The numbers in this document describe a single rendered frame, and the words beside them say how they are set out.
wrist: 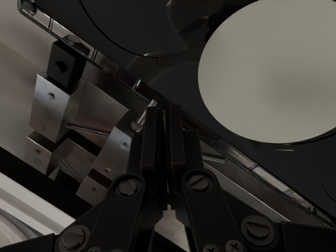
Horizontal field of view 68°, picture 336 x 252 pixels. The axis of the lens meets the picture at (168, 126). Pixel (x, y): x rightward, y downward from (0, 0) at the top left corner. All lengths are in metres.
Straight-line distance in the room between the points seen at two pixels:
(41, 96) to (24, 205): 0.14
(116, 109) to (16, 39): 0.18
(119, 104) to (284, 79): 0.15
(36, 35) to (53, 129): 0.13
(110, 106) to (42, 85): 0.06
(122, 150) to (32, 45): 0.19
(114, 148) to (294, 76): 0.16
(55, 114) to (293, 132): 0.21
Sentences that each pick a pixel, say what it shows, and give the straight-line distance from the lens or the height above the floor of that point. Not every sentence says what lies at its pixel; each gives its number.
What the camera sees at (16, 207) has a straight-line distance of 0.34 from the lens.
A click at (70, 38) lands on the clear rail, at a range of 0.21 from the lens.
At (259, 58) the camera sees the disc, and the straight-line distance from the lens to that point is 0.17.
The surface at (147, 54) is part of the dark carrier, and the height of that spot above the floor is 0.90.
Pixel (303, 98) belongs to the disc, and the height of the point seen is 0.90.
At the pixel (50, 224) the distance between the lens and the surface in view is 0.34.
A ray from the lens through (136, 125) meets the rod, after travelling 0.22.
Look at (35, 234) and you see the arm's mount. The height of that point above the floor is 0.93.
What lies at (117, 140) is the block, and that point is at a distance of 0.24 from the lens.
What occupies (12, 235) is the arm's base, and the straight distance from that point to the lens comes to 0.56.
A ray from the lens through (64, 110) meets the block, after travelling 0.25.
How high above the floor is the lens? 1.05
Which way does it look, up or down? 47 degrees down
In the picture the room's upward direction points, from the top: 151 degrees counter-clockwise
